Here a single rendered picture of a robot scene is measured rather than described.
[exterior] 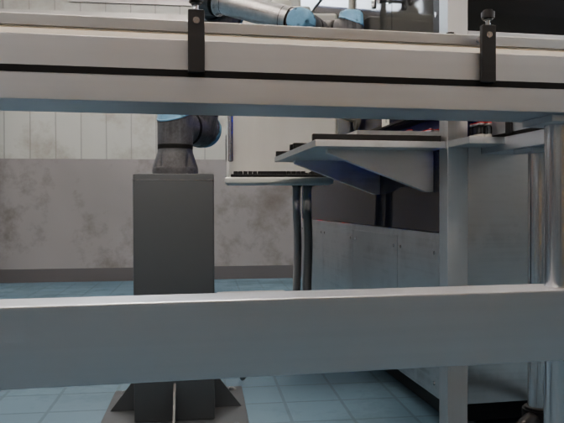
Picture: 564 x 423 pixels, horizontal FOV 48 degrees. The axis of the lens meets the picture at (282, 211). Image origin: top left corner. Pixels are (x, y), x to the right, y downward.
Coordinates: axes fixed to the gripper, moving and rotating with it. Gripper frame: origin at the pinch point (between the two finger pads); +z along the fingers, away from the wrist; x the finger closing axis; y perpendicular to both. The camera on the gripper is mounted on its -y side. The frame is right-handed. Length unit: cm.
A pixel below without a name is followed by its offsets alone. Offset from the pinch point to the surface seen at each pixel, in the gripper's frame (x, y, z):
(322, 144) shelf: 10.9, 14.0, 6.8
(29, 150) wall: -402, 177, -23
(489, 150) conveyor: 17.4, -34.6, 8.4
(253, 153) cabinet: -91, 20, 1
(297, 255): -99, -2, 48
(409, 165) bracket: 2.4, -15.8, 12.1
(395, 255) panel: -31, -24, 43
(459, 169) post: 12.4, -27.6, 13.6
